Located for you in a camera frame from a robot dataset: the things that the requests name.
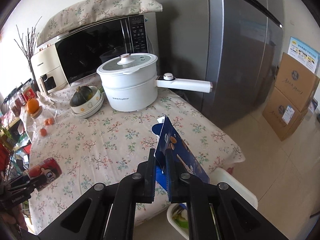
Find cardboard box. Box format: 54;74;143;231
263;87;308;141
275;53;319;112

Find white trash bin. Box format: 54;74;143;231
166;167;259;240

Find glass jar with wooden lid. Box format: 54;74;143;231
28;106;57;135

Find red drink can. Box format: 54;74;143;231
27;157;62;191

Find cream air fryer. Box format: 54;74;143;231
31;44;68;95

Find white flower bowl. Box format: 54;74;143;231
69;86;101;114

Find black wire rack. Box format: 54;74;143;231
1;120;30;178

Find dark green pumpkin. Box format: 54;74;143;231
69;86;93;107

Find grey refrigerator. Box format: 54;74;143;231
152;0;286;129

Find green onion rings bag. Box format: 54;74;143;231
172;205;189;229

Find blue snack box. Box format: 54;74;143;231
152;115;210;192

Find lower cardboard box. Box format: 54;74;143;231
263;87;308;141

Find black microwave oven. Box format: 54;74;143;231
52;15;149;84

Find person's left hand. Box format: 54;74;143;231
1;204;28;231

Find blue white leaflet box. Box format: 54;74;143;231
287;37;319;74

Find large orange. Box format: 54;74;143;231
26;98;40;114

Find floral tablecloth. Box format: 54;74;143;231
20;86;245;232

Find stacked white plates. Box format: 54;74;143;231
71;91;104;118

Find upper cardboard box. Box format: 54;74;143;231
275;53;319;112

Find floral cloth on microwave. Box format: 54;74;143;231
37;0;163;46

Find white electric cooking pot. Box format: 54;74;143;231
97;53;213;112

